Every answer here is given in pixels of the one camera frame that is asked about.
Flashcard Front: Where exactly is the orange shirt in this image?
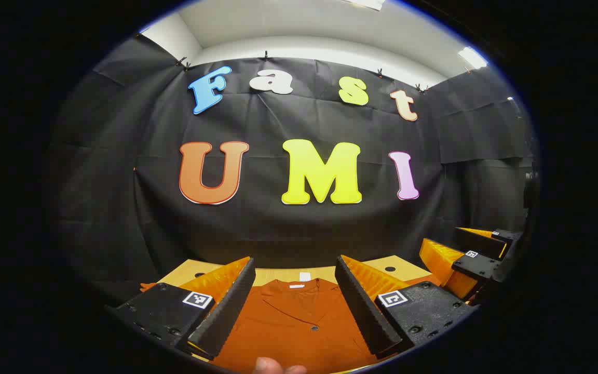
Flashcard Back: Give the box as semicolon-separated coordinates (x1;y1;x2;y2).
141;278;442;374

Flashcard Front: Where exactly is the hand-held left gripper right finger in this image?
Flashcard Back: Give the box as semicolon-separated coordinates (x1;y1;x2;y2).
334;255;479;359

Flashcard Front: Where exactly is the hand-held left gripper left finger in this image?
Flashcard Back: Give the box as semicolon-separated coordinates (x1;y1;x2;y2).
104;256;256;360

